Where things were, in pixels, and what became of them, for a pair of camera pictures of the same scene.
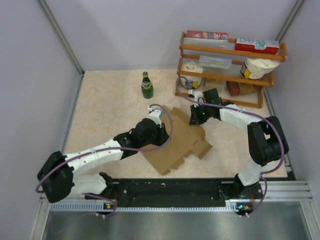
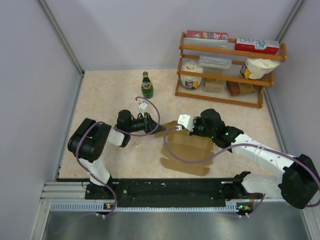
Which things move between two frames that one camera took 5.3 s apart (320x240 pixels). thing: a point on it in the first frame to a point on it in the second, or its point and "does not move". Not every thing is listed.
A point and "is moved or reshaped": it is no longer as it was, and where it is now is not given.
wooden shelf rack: x=275 y=56 does not move
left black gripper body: x=158 y=138 to x=147 y=123
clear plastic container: x=215 y=62 does not move
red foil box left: x=207 y=35 does not move
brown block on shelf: x=246 y=88 does not move
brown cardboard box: x=187 y=139 is moved or reshaped
